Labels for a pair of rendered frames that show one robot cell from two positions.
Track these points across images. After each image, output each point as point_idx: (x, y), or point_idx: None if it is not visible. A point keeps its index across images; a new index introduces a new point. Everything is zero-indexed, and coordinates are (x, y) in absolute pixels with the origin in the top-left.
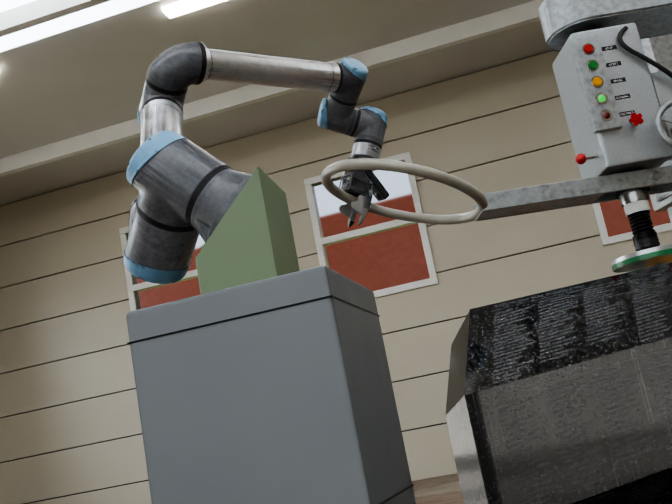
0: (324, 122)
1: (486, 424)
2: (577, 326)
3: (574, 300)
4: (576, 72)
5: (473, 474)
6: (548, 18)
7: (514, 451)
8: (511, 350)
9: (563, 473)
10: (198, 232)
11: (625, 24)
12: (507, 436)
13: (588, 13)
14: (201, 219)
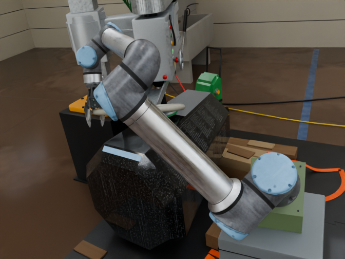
0: (92, 65)
1: (185, 202)
2: None
3: None
4: (161, 35)
5: (178, 221)
6: (150, 3)
7: (189, 205)
8: None
9: (195, 204)
10: (280, 201)
11: (168, 13)
12: (188, 202)
13: (165, 7)
14: (292, 196)
